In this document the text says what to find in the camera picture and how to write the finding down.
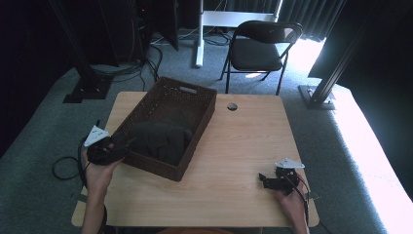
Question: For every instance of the dark computer cabinet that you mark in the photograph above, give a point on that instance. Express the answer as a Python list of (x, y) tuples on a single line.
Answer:
[(136, 29)]

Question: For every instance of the black folding chair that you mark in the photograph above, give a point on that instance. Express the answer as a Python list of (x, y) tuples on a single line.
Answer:
[(256, 55)]

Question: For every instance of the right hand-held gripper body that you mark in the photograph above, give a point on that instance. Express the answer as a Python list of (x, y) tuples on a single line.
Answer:
[(286, 178)]

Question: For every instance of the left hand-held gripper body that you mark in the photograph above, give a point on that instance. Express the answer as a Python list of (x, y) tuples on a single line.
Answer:
[(97, 152)]

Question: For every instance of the dark cloth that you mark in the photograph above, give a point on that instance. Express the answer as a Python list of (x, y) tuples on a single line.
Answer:
[(159, 139)]

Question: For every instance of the person's left hand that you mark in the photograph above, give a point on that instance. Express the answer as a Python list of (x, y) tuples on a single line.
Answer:
[(97, 177)]

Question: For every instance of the brown woven basket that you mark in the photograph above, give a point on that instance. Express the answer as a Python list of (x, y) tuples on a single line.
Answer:
[(195, 107)]

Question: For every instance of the person's right hand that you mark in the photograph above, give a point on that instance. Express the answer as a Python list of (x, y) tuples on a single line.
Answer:
[(292, 204)]

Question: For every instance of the white desk frame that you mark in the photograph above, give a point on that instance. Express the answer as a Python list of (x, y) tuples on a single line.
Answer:
[(199, 39)]

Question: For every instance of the black metal stand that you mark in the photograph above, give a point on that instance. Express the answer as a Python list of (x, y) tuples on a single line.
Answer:
[(319, 94), (87, 84)]

